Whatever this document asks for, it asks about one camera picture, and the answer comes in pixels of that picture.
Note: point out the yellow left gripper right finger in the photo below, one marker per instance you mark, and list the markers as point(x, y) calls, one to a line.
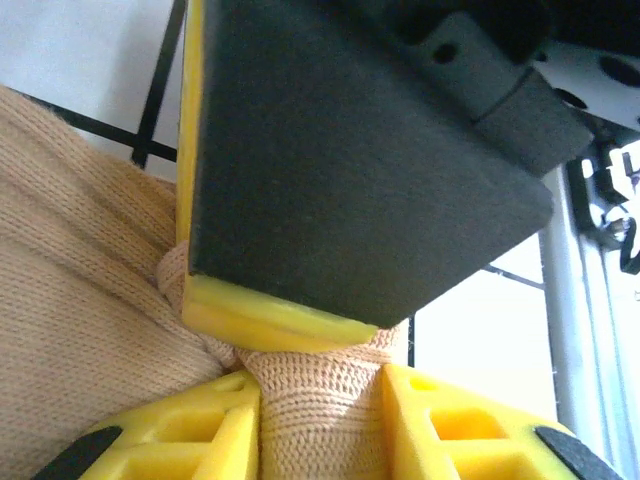
point(460, 440)

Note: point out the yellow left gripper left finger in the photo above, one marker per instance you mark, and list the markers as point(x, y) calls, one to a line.
point(190, 440)

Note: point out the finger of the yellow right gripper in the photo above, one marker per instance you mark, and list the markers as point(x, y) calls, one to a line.
point(280, 335)
point(325, 175)

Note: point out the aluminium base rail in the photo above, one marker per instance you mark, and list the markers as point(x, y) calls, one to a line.
point(580, 325)

